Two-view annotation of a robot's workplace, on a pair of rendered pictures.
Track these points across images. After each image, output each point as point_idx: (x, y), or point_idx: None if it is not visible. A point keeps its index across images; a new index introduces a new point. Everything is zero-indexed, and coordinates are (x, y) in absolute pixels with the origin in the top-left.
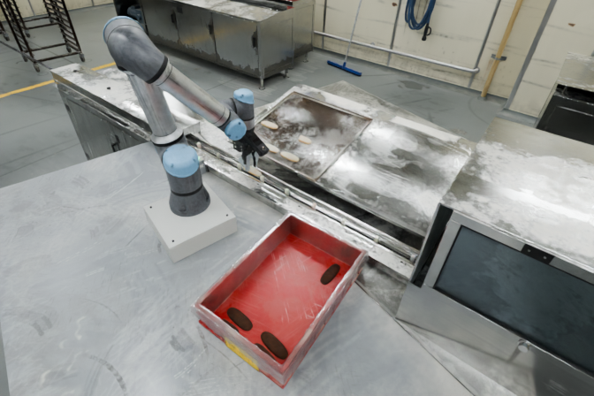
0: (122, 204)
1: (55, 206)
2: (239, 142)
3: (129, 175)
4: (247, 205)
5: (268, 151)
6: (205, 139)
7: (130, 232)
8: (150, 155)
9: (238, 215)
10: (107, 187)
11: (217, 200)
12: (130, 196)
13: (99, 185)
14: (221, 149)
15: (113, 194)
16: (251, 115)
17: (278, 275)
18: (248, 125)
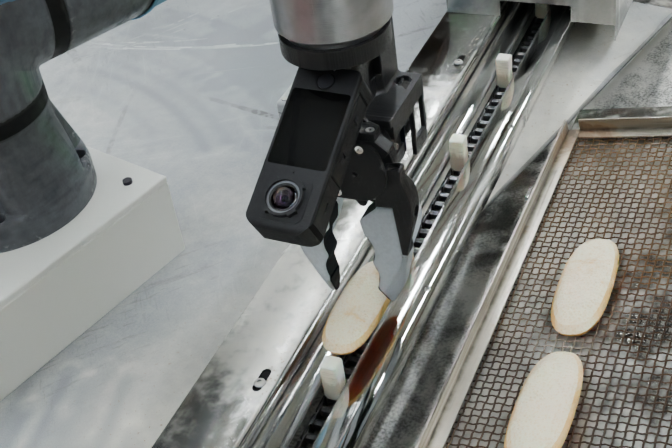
0: (85, 85)
1: None
2: None
3: (248, 27)
4: (145, 410)
5: (292, 236)
6: (615, 76)
7: None
8: (395, 10)
9: (65, 403)
10: (166, 22)
11: (33, 265)
12: (131, 80)
13: (175, 4)
14: (505, 139)
15: (137, 46)
16: None
17: None
18: (281, 10)
